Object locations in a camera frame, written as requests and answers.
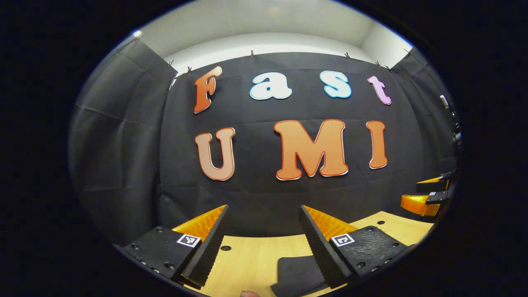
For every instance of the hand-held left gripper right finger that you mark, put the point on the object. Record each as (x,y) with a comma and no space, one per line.
(319,251)

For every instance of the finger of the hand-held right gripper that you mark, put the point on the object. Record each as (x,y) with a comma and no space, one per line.
(418,204)
(433,186)

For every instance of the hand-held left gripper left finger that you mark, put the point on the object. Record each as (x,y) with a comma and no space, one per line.
(210,251)

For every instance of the dark jeans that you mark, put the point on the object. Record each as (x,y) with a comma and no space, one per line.
(297,276)

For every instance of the black backdrop cloth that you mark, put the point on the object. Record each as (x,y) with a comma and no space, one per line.
(268,198)

